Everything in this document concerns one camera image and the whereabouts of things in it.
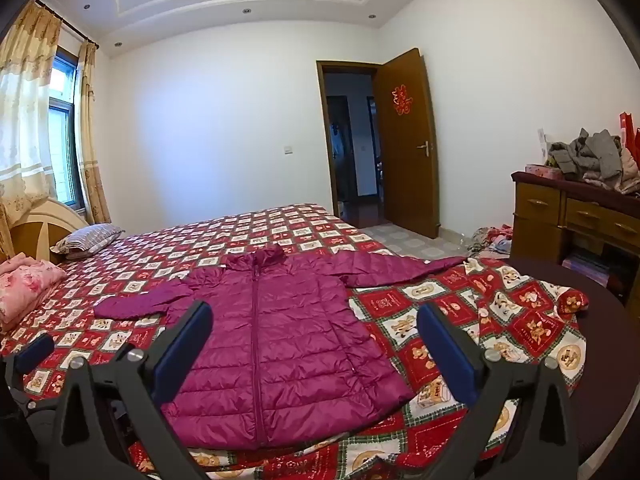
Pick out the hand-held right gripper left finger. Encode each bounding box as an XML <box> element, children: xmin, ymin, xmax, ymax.
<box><xmin>50</xmin><ymin>300</ymin><xmax>215</xmax><ymax>480</ymax></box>

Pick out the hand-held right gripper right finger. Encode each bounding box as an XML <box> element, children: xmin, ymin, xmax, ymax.
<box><xmin>416</xmin><ymin>302</ymin><xmax>578</xmax><ymax>480</ymax></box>

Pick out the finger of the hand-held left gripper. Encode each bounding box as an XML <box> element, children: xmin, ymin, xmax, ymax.
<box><xmin>2</xmin><ymin>332</ymin><xmax>56</xmax><ymax>408</ymax></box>

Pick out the magenta puffer jacket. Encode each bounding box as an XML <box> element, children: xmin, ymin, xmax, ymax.
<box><xmin>94</xmin><ymin>245</ymin><xmax>468</xmax><ymax>451</ymax></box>

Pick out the heap of clothes on floor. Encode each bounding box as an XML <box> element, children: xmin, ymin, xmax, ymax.
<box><xmin>465</xmin><ymin>225</ymin><xmax>516</xmax><ymax>261</ymax></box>

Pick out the pile of grey clothes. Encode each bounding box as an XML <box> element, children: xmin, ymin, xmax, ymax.
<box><xmin>545</xmin><ymin>128</ymin><xmax>640</xmax><ymax>193</ymax></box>

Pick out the pink floral quilt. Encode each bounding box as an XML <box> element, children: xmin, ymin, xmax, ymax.
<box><xmin>0</xmin><ymin>254</ymin><xmax>68</xmax><ymax>333</ymax></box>

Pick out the red bear-print blanket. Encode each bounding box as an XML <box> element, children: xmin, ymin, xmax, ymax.
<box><xmin>0</xmin><ymin>203</ymin><xmax>591</xmax><ymax>480</ymax></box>

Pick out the wooden bed headboard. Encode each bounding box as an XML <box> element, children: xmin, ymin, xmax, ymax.
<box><xmin>0</xmin><ymin>197</ymin><xmax>91</xmax><ymax>266</ymax></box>

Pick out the striped pillow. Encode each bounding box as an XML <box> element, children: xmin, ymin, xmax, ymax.
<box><xmin>50</xmin><ymin>224</ymin><xmax>126</xmax><ymax>261</ymax></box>

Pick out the pink flat box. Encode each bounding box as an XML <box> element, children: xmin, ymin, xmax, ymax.
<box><xmin>562</xmin><ymin>247</ymin><xmax>611</xmax><ymax>286</ymax></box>

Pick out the brown wooden drawer desk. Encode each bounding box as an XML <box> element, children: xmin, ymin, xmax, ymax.
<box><xmin>510</xmin><ymin>171</ymin><xmax>640</xmax><ymax>306</ymax></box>

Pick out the brown wooden door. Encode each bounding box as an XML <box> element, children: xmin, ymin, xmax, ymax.
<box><xmin>372</xmin><ymin>48</ymin><xmax>441</xmax><ymax>240</ymax></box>

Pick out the window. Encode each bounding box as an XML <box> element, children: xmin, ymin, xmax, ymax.
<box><xmin>47</xmin><ymin>45</ymin><xmax>83</xmax><ymax>211</ymax></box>

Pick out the tall red gift bag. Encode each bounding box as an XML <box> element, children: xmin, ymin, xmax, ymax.
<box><xmin>620</xmin><ymin>111</ymin><xmax>637</xmax><ymax>161</ymax></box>

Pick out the brown door frame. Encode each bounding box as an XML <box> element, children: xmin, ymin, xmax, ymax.
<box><xmin>316</xmin><ymin>60</ymin><xmax>386</xmax><ymax>226</ymax></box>

